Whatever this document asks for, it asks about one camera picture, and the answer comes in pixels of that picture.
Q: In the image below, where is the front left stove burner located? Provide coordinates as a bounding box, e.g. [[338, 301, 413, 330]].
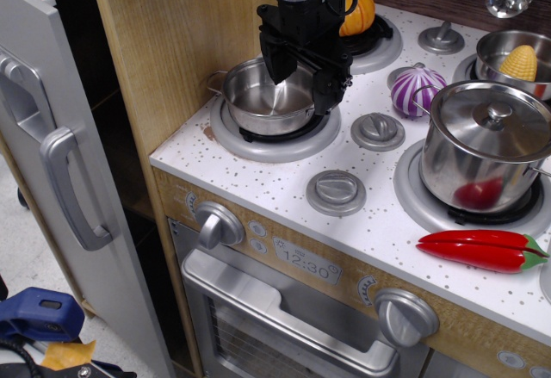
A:
[[209, 96, 342, 164]]

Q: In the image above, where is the oven dial knob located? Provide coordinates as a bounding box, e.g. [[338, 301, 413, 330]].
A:
[[195, 201, 245, 250], [375, 288, 440, 348]]

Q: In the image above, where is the small steel pan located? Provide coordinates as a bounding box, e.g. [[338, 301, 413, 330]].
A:
[[207, 57, 315, 136]]

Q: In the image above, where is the orange toy pumpkin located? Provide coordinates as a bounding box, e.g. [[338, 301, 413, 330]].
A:
[[339, 0, 375, 37]]

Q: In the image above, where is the grey stove top knob rear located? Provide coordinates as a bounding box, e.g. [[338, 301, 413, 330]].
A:
[[418, 22, 465, 55]]

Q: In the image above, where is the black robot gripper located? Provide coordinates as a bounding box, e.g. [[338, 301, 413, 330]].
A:
[[257, 0, 354, 115]]

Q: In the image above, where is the grey stove top knob middle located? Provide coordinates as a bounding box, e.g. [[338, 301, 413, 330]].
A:
[[350, 113, 406, 152]]

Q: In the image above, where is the steel bowl pot rear right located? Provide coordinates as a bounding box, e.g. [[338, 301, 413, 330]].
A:
[[474, 30, 550, 102]]

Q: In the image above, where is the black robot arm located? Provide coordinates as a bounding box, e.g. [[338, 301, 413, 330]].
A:
[[257, 0, 358, 115]]

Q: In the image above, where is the grey stove top knob front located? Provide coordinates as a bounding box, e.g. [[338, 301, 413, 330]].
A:
[[306, 170, 367, 217]]

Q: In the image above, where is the right oven dial knob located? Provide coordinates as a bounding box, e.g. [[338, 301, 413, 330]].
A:
[[375, 288, 440, 348]]

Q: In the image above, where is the grey fridge door with handle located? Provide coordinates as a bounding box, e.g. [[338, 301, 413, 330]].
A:
[[1, 0, 175, 377]]

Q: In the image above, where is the grey stove knob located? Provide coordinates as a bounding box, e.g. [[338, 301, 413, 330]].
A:
[[350, 113, 406, 152], [306, 170, 367, 217], [418, 22, 465, 55]]

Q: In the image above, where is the grey oven door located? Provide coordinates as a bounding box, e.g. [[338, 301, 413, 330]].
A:
[[172, 223, 429, 377]]

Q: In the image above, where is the rear left stove burner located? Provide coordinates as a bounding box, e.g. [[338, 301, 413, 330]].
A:
[[342, 15, 403, 76]]

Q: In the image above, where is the red toy chili pepper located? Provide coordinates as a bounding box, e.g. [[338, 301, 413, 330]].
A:
[[416, 229, 550, 274]]

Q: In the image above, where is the wooden toy kitchen cabinet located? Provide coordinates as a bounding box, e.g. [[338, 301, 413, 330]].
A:
[[96, 0, 271, 377]]

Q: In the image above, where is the purple striped toy onion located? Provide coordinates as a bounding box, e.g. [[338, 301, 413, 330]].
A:
[[391, 63, 447, 117]]

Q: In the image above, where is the left oven dial knob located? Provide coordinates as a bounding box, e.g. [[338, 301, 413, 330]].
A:
[[195, 201, 245, 250]]

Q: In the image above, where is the blue clamp tool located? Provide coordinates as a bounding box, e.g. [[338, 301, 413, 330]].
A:
[[1, 287, 85, 342]]

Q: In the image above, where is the front right stove burner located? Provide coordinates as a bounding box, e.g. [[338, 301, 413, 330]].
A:
[[393, 140, 550, 239]]

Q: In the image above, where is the yellow toy corn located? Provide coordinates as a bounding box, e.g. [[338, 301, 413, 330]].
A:
[[499, 45, 537, 82]]

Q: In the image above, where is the large steel pot with lid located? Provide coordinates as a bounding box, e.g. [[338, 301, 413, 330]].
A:
[[418, 81, 550, 214]]

